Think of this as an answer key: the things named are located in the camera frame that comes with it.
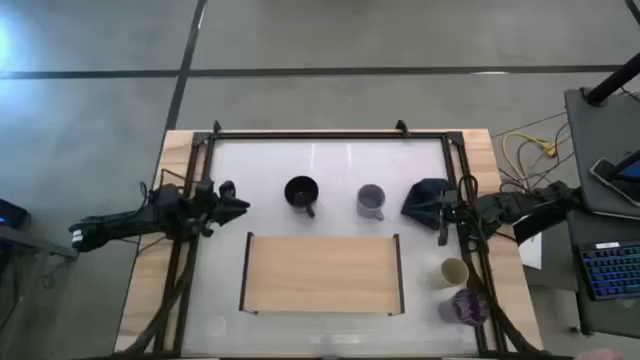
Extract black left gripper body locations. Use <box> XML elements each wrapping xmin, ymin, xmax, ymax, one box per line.
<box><xmin>198</xmin><ymin>192</ymin><xmax>227</xmax><ymax>233</ymax></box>

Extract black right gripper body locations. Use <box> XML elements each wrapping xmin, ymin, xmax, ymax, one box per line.
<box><xmin>438</xmin><ymin>188</ymin><xmax>460</xmax><ymax>224</ymax></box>

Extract cream handleless cup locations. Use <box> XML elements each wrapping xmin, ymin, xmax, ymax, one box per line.
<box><xmin>431</xmin><ymin>256</ymin><xmax>471</xmax><ymax>291</ymax></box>

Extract lavender grey mug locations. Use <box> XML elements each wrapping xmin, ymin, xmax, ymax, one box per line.
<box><xmin>355</xmin><ymin>183</ymin><xmax>387</xmax><ymax>222</ymax></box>

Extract wooden shelf with black legs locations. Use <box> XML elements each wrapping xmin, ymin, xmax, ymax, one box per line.
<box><xmin>238</xmin><ymin>231</ymin><xmax>406</xmax><ymax>318</ymax></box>

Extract dark blue cloth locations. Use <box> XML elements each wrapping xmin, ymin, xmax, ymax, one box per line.
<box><xmin>399</xmin><ymin>177</ymin><xmax>454</xmax><ymax>232</ymax></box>

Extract black glossy mug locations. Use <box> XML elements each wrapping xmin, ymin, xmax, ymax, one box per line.
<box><xmin>283</xmin><ymin>174</ymin><xmax>320</xmax><ymax>219</ymax></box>

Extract white paper sheet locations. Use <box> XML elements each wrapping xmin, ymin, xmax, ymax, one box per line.
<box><xmin>517</xmin><ymin>231</ymin><xmax>544</xmax><ymax>271</ymax></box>

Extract purple patterned cup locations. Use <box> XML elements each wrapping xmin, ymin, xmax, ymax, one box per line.
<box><xmin>438</xmin><ymin>287</ymin><xmax>491</xmax><ymax>328</ymax></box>

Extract grey side desk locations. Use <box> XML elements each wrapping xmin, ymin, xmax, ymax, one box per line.
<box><xmin>563</xmin><ymin>87</ymin><xmax>640</xmax><ymax>337</ymax></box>

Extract smartphone with light case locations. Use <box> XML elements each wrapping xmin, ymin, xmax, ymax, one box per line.
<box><xmin>589</xmin><ymin>157</ymin><xmax>640</xmax><ymax>208</ymax></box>

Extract keyboard with blue backlight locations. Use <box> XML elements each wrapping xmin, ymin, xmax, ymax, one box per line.
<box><xmin>576</xmin><ymin>239</ymin><xmax>640</xmax><ymax>302</ymax></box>

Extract black tablet with blue screen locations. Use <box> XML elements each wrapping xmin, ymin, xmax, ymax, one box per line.
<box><xmin>614</xmin><ymin>149</ymin><xmax>640</xmax><ymax>182</ymax></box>

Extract black device with blue light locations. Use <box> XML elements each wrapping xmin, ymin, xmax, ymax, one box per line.
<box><xmin>0</xmin><ymin>198</ymin><xmax>32</xmax><ymax>232</ymax></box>

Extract black stand pole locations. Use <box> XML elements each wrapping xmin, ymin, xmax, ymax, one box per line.
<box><xmin>584</xmin><ymin>51</ymin><xmax>640</xmax><ymax>107</ymax></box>

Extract person's hand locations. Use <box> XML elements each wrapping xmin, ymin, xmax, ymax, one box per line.
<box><xmin>573</xmin><ymin>347</ymin><xmax>625</xmax><ymax>360</ymax></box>

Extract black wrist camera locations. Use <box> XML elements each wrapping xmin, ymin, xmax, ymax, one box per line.
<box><xmin>193</xmin><ymin>177</ymin><xmax>217</xmax><ymax>201</ymax></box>

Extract black floor cables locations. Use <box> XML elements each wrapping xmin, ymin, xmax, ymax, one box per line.
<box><xmin>497</xmin><ymin>117</ymin><xmax>577</xmax><ymax>194</ymax></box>

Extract yellow cable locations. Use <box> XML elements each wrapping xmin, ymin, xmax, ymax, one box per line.
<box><xmin>501</xmin><ymin>131</ymin><xmax>559</xmax><ymax>177</ymax></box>

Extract black metal table frame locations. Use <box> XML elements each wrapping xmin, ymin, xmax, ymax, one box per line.
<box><xmin>122</xmin><ymin>119</ymin><xmax>547</xmax><ymax>360</ymax></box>

